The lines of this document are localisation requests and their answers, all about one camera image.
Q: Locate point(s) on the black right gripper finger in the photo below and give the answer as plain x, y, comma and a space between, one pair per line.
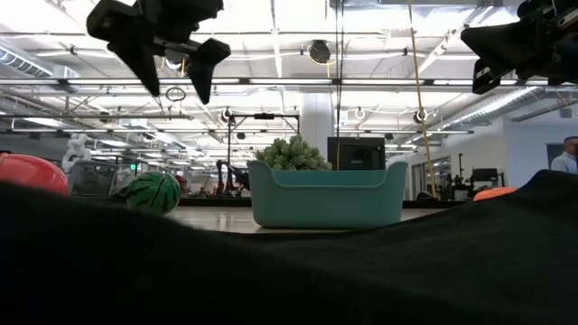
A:
501, 45
487, 79

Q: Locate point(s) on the black gantry frame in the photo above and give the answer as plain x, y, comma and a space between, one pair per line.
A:
264, 116

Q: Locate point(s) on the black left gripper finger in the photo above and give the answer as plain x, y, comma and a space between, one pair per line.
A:
205, 63
126, 31

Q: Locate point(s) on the white structural column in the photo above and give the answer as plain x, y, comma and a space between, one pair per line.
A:
317, 122

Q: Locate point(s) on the black computer case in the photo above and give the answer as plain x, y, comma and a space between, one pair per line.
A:
357, 153

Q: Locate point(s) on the grey mesh chair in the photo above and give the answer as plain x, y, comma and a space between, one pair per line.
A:
92, 178

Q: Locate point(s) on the green striped watermelon toy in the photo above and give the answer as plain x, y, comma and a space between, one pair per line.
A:
153, 193

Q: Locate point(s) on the orange toy fruit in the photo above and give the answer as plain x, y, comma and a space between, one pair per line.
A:
494, 193

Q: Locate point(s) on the person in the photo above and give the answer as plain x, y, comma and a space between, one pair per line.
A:
566, 160

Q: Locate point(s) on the red toy pepper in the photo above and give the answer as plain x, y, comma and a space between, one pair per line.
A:
31, 173

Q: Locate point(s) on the teal plastic tupperware container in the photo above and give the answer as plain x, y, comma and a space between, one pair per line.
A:
325, 203

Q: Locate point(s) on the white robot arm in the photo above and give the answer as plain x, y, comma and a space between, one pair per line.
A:
74, 151

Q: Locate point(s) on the black folded cloth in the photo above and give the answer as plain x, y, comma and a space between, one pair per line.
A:
289, 280

